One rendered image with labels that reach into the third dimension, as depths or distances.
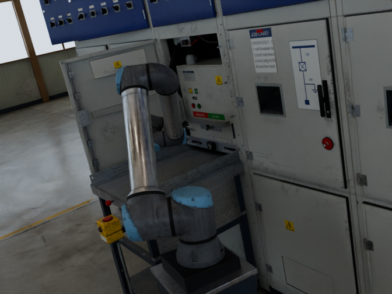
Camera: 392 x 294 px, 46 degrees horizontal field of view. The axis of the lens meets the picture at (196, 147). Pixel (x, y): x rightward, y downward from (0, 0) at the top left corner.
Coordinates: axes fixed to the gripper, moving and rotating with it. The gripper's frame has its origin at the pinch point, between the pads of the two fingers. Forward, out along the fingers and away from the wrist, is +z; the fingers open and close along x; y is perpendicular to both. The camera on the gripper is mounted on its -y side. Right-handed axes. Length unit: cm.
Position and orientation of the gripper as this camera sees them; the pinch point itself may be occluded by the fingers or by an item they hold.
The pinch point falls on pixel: (192, 133)
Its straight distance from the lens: 272.8
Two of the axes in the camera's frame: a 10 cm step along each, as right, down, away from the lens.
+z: 7.9, 1.9, 5.9
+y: 5.7, 1.3, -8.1
